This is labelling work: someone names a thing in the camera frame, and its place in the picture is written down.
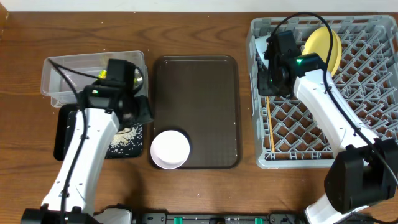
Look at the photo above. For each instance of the green yellow snack wrapper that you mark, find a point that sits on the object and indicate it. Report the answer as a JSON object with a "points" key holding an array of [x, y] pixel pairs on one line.
{"points": [[102, 74]]}

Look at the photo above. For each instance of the black plastic tray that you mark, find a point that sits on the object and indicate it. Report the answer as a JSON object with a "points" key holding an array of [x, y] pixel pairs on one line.
{"points": [[65, 129]]}

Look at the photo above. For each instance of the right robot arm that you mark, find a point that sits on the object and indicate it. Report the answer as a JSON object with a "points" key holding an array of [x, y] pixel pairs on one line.
{"points": [[364, 171]]}

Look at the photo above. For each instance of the wooden chopstick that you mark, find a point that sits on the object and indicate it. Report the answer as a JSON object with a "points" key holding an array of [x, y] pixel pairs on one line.
{"points": [[269, 118]]}

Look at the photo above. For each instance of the clear plastic bin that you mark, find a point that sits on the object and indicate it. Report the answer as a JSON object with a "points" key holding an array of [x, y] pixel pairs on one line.
{"points": [[54, 86]]}

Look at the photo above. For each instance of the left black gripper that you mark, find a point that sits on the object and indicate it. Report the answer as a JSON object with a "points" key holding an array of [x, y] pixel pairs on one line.
{"points": [[144, 109]]}

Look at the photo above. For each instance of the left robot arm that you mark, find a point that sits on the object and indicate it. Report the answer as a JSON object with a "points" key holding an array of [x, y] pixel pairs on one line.
{"points": [[105, 107]]}

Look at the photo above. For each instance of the pink bowl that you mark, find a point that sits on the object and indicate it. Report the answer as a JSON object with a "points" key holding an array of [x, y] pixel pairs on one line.
{"points": [[170, 149]]}

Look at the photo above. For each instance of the dark brown serving tray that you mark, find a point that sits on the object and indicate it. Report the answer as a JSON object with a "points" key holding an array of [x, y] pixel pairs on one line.
{"points": [[198, 95]]}

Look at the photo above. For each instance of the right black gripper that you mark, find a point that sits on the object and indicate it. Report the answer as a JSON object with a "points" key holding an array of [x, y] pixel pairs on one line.
{"points": [[263, 88]]}

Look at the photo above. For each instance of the white rice pile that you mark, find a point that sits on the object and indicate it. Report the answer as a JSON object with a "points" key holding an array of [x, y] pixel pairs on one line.
{"points": [[126, 143]]}

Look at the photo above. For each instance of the yellow round plate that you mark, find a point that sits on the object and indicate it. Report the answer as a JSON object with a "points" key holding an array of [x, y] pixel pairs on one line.
{"points": [[319, 42]]}

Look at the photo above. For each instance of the light blue bowl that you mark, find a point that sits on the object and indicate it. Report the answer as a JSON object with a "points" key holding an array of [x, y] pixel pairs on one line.
{"points": [[261, 47]]}

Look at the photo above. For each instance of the grey plastic dishwasher rack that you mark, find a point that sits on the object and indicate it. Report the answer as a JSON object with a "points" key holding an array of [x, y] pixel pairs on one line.
{"points": [[366, 77]]}

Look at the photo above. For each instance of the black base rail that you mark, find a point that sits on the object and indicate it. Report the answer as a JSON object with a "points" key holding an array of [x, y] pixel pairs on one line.
{"points": [[273, 218]]}

